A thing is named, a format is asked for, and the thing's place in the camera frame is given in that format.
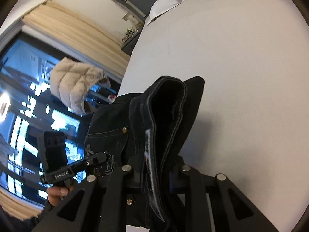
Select black embroidered jeans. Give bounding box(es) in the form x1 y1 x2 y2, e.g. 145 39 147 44
84 76 205 231

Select person's left hand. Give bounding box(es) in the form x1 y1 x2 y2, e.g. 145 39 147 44
47 186 74 207

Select beige puffer jacket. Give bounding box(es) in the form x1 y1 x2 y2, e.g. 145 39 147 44
50 57 111 115

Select grey bedside table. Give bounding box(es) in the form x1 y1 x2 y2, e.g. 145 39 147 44
121 25 143 56

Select beige curtain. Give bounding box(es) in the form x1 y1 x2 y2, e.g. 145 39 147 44
22 2 130 78

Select white pillow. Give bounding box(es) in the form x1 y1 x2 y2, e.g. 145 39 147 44
145 0 186 25

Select white bed sheet mattress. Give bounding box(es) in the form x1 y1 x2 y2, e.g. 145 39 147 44
119 0 308 231

